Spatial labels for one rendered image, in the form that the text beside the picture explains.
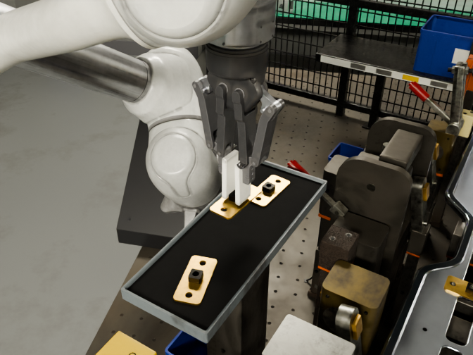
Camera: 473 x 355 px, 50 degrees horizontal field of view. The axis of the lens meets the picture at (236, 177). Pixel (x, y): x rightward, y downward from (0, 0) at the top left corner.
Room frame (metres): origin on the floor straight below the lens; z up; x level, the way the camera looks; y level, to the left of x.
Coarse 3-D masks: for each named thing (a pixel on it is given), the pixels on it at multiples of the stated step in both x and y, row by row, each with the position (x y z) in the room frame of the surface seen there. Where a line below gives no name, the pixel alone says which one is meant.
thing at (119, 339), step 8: (120, 336) 0.38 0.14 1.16; (128, 336) 0.38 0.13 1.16; (112, 344) 0.37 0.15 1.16; (120, 344) 0.37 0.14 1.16; (128, 344) 0.37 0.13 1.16; (136, 344) 0.37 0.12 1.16; (104, 352) 0.36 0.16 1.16; (112, 352) 0.36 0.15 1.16; (120, 352) 0.36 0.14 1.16; (128, 352) 0.36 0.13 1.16; (136, 352) 0.36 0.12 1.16; (144, 352) 0.36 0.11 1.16; (152, 352) 0.36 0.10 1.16
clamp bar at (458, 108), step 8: (456, 64) 1.08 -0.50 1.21; (464, 64) 1.08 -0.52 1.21; (456, 72) 1.06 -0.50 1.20; (464, 72) 1.06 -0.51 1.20; (472, 72) 1.05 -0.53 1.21; (456, 80) 1.06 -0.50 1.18; (464, 80) 1.08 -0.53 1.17; (456, 88) 1.06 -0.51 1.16; (464, 88) 1.08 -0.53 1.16; (456, 96) 1.06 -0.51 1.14; (464, 96) 1.08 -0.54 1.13; (456, 104) 1.05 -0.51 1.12; (456, 112) 1.05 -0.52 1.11; (456, 120) 1.05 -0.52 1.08
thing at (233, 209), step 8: (232, 192) 0.58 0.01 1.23; (256, 192) 0.60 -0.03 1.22; (224, 200) 0.58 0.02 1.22; (232, 200) 0.57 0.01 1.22; (248, 200) 0.58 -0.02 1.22; (216, 208) 0.56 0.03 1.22; (232, 208) 0.56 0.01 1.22; (240, 208) 0.56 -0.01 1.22; (224, 216) 0.54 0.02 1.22; (232, 216) 0.54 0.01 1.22
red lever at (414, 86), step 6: (414, 84) 1.12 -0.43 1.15; (414, 90) 1.11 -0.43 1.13; (420, 90) 1.11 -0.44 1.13; (420, 96) 1.10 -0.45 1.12; (426, 96) 1.10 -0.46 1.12; (426, 102) 1.10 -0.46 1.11; (432, 102) 1.09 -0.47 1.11; (432, 108) 1.09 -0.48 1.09; (438, 108) 1.08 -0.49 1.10; (438, 114) 1.08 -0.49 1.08; (444, 114) 1.07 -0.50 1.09
